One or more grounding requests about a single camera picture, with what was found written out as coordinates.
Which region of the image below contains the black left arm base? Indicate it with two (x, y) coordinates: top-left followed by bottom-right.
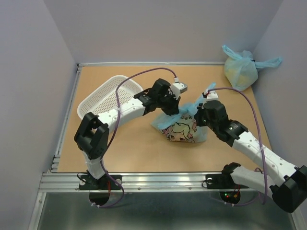
(77, 173), (121, 191)

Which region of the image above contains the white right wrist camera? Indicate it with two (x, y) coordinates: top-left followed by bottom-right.
(206, 91), (219, 102)

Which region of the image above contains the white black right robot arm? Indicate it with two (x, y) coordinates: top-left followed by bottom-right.
(194, 100), (307, 213)

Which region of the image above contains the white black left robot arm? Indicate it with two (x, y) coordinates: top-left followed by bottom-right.
(74, 75), (188, 189)

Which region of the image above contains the blue cartoon-print plastic bag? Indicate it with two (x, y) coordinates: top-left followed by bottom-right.
(151, 95), (208, 143)

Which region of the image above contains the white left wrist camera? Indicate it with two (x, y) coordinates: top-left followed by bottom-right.
(170, 82), (188, 96)

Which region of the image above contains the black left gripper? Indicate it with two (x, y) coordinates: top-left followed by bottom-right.
(156, 90), (180, 116)

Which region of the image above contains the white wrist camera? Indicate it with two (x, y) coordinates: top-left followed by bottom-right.
(206, 91), (219, 102)
(170, 82), (188, 96)

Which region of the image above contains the aluminium front rail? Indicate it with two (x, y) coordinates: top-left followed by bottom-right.
(38, 172), (209, 193)

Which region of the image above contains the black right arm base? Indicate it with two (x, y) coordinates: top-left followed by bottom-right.
(201, 162), (248, 189)

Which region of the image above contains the white perforated plastic basket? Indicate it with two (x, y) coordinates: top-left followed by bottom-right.
(77, 75), (143, 119)

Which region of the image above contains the blue tied plastic bag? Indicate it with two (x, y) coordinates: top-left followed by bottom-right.
(222, 45), (283, 91)

